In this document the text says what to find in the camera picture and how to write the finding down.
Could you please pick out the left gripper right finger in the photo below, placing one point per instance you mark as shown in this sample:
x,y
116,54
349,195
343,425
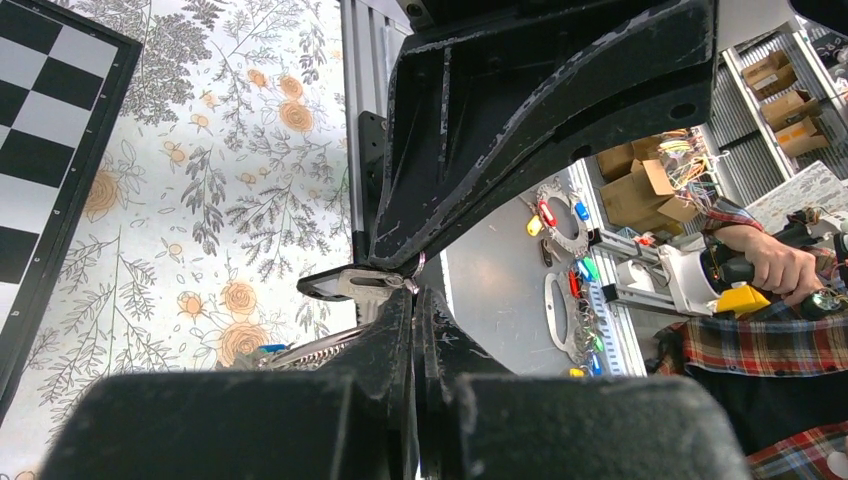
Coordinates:
x,y
478,420

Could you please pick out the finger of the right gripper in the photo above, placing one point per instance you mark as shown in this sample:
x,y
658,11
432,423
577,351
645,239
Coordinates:
x,y
494,96

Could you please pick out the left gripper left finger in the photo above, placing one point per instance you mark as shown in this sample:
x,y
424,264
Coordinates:
x,y
349,419

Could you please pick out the keyring with coloured keys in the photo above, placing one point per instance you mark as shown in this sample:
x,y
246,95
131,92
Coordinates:
x,y
307,357

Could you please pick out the key with black fob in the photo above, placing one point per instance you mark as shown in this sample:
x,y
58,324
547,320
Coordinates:
x,y
352,282

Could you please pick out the operator hand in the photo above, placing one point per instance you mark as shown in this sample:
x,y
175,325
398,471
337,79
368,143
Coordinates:
x,y
778,269

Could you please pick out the red key tag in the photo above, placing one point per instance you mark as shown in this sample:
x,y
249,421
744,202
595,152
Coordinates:
x,y
546,214

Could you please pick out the yellow key tag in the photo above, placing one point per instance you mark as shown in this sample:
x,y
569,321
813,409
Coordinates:
x,y
534,226

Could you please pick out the blue key tag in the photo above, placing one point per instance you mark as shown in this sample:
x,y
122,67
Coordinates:
x,y
581,211

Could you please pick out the open cardboard box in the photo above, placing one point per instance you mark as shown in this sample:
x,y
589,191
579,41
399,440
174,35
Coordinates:
x,y
644,199

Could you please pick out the floral table mat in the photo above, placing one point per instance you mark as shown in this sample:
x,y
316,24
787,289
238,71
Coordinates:
x,y
224,182

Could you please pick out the operator plaid shirt torso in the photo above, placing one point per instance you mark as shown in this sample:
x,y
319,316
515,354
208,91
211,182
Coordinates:
x,y
781,378

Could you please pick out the black white chessboard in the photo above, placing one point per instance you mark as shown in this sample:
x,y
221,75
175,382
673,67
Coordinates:
x,y
63,83

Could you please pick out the black yellow teleoperation handle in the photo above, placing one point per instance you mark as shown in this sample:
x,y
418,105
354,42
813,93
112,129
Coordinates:
x,y
725,268

